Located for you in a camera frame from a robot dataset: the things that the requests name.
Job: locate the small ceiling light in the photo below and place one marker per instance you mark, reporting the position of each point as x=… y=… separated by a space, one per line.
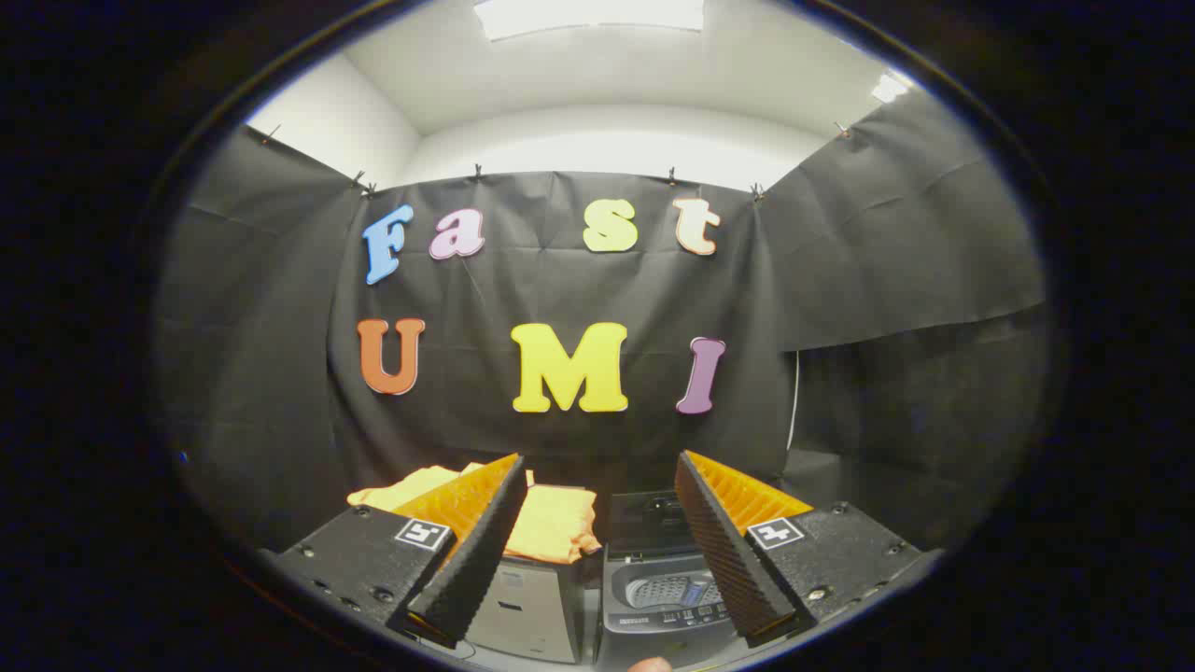
x=889 y=88

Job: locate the grey washing machine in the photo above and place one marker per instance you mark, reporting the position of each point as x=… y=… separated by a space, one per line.
x=653 y=621

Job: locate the black backdrop cloth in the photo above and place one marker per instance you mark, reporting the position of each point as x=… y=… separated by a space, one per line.
x=560 y=289

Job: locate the grey cabinet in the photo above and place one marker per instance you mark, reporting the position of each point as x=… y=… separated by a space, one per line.
x=527 y=611

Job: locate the large ceiling light panel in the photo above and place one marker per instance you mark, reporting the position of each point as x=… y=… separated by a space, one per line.
x=588 y=14

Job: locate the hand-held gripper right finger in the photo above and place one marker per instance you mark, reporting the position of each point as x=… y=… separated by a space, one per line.
x=733 y=560

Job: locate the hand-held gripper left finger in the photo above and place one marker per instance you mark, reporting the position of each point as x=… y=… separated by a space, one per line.
x=471 y=560

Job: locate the orange polo shirt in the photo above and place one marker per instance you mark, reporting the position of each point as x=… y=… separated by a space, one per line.
x=555 y=523

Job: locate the dark washing machine lid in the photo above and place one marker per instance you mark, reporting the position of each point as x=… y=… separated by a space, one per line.
x=649 y=527

